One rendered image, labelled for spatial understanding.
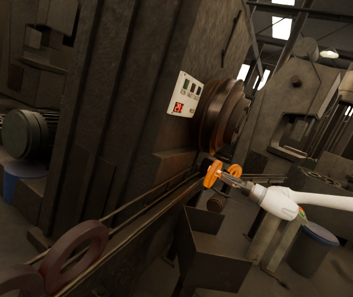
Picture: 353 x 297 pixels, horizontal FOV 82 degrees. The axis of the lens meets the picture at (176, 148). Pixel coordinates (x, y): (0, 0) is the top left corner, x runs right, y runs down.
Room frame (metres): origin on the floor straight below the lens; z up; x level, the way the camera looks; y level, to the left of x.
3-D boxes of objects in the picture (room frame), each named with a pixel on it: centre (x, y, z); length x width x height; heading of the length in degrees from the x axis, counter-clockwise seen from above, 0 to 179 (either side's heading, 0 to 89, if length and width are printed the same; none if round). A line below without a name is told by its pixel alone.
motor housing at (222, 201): (1.52, -0.45, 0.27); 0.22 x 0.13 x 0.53; 157
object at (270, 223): (1.64, -0.98, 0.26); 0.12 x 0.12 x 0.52
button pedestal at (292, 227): (1.61, -1.14, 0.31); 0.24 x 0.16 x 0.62; 157
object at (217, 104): (1.27, -0.20, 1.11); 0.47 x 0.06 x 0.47; 157
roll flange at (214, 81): (1.30, -0.13, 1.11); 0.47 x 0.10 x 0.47; 157
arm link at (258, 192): (0.95, -0.44, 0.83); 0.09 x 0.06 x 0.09; 157
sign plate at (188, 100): (1.00, 0.03, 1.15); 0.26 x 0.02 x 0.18; 157
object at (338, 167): (4.34, -3.48, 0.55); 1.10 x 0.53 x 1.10; 177
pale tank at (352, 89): (8.56, -5.57, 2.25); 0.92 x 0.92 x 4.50
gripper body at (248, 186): (0.98, -0.38, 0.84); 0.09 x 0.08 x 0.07; 67
